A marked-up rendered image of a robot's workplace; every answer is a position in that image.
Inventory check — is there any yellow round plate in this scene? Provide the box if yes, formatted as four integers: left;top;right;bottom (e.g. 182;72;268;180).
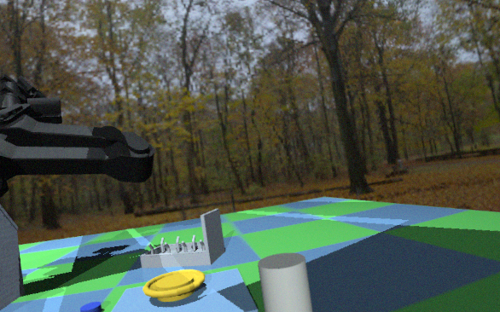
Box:
142;269;205;302

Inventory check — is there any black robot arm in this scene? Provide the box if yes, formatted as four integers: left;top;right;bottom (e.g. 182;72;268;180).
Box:
0;95;154;198

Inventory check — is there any grey cylinder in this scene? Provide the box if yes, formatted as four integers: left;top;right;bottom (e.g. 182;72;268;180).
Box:
258;252;313;312

